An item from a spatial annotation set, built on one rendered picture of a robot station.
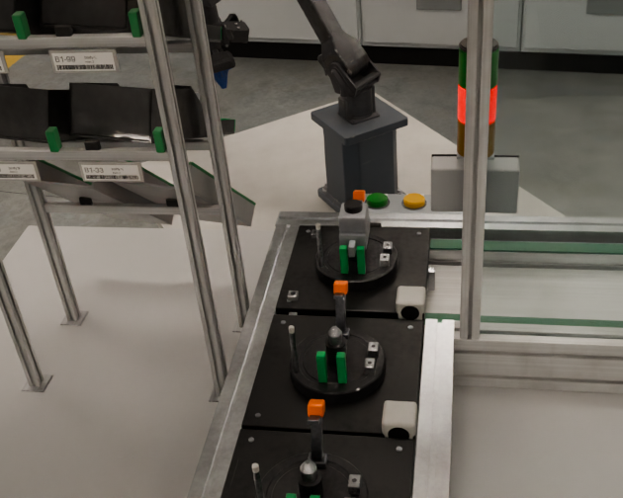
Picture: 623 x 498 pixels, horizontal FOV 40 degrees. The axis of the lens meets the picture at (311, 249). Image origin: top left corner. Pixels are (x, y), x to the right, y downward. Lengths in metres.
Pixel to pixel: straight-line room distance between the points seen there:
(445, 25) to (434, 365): 3.29
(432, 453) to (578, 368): 0.31
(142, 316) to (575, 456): 0.79
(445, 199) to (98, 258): 0.82
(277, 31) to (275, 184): 2.81
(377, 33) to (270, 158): 2.57
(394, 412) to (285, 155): 0.99
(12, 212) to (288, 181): 2.03
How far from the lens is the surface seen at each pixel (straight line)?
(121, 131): 1.23
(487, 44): 1.09
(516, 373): 1.39
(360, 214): 1.40
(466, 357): 1.37
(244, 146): 2.11
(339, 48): 1.70
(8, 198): 3.92
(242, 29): 1.98
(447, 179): 1.21
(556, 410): 1.39
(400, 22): 4.50
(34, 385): 1.54
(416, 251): 1.51
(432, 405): 1.24
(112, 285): 1.72
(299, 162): 2.02
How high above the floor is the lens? 1.85
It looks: 35 degrees down
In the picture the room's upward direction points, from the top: 6 degrees counter-clockwise
